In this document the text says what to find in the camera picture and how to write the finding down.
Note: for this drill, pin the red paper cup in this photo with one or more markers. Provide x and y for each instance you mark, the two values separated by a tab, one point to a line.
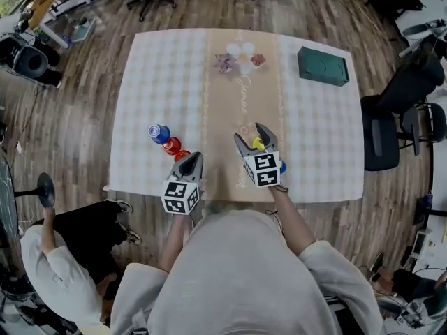
181	155
173	146

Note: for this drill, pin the round black marble table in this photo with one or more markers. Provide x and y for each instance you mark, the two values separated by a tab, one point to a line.
45	190

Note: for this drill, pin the person's left forearm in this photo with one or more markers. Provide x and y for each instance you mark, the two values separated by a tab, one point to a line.
173	246

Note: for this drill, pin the purple plant in white pot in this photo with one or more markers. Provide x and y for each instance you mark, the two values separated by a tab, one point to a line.
225	62

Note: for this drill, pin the person's grey sweatshirt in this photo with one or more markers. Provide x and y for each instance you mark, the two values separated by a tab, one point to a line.
244	281

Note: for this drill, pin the black folding chair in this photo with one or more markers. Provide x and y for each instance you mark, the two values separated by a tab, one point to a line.
436	120

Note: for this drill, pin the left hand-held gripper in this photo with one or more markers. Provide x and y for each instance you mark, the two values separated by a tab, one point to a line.
176	197

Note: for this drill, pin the dark green box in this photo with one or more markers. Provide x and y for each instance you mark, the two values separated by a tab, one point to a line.
321	66

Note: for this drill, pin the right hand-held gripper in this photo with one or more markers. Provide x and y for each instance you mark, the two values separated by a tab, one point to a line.
263	167

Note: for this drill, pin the person's right forearm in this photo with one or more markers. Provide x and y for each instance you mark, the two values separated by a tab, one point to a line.
293	222

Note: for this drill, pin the small pinkish dish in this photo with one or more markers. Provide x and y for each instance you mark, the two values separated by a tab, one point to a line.
258	60

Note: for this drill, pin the blue paper cup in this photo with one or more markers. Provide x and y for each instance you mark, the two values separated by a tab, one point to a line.
160	134
283	167

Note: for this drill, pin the yellow paper cup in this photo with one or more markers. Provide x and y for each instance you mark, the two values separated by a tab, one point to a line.
257	142

